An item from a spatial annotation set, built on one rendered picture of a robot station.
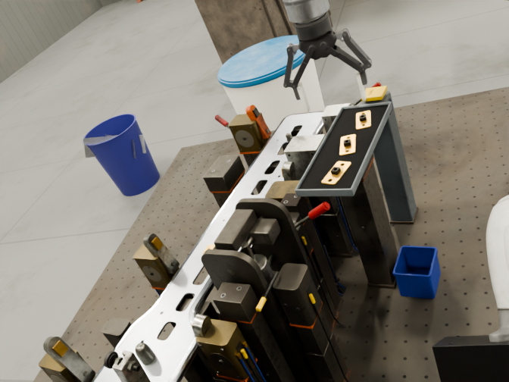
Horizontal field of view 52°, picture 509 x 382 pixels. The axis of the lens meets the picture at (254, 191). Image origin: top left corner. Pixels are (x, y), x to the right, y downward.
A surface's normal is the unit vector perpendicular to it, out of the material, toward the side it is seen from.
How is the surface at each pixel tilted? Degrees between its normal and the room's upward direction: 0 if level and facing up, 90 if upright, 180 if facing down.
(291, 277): 0
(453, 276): 0
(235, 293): 0
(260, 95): 93
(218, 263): 90
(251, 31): 92
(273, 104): 94
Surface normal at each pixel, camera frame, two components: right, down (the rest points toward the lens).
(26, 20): 0.91, -0.12
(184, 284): -0.34, -0.78
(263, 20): -0.44, 0.66
